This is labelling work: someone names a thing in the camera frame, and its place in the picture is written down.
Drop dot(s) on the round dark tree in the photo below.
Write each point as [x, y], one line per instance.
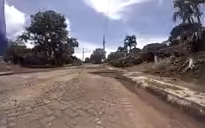
[97, 55]

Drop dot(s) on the grey utility pole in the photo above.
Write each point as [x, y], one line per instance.
[104, 48]

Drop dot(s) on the thin lamp pole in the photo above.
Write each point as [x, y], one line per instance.
[83, 55]

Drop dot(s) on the brown brick paved road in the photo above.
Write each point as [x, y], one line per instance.
[73, 100]

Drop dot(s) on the large dark tree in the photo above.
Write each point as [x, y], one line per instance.
[48, 33]

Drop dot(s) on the pale pavement with kerb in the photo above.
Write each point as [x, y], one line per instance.
[176, 95]

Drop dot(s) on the row of bushes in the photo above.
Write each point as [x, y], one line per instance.
[16, 55]

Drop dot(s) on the earth bank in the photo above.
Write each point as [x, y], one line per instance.
[190, 68]

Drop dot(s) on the tall palm tree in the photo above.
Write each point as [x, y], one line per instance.
[188, 10]

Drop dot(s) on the pale kerb strip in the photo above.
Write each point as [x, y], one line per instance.
[0, 73]

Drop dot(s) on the pale post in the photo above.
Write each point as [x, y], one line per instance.
[155, 59]

